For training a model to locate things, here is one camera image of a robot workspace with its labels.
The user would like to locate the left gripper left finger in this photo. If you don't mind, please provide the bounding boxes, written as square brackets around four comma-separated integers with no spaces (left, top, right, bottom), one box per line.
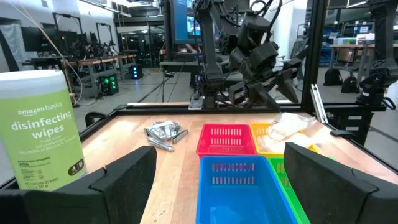
[0,145,158,224]

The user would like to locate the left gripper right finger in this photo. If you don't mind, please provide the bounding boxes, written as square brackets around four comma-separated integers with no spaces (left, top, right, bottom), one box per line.
[283,142,398,224]

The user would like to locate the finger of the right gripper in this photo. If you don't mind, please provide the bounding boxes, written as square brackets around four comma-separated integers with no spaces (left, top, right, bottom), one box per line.
[248,82,280,112]
[276,67,303,104]

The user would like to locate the yellow plastic basket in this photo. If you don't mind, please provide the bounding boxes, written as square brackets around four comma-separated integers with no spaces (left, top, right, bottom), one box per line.
[250,123,324,158]

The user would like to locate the silver aluminium bar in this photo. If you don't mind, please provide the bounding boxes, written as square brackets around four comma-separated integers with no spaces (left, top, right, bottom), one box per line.
[310,83,329,124]

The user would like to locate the clear bag of cotton balls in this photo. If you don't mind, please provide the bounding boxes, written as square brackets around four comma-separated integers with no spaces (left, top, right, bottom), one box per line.
[257,111,318,153]

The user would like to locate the green plastic basket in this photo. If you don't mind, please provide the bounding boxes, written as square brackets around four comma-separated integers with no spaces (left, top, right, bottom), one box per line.
[267,157,312,224]

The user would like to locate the black backpack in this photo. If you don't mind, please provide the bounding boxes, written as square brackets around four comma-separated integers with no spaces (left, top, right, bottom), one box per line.
[341,74,361,94]
[323,68,343,87]

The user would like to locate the red plastic basket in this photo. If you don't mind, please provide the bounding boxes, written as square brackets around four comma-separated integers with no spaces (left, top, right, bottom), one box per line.
[195,123,257,159]

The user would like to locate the large blue-lit monitor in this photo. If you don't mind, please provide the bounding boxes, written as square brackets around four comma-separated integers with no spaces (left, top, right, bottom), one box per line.
[169,0,203,44]

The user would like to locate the blue plastic basket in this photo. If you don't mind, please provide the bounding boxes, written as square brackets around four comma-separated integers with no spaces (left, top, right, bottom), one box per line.
[195,155,299,224]

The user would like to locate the green disinfecting wipes canister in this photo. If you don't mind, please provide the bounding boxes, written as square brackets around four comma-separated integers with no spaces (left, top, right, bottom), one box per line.
[0,69,88,191]

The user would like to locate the green-lit computer tower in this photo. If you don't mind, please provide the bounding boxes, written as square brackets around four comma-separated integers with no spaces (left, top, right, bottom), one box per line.
[99,74,119,96]

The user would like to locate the blue-lit computer tower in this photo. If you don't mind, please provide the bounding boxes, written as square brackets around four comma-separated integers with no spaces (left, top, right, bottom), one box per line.
[130,64,144,80]

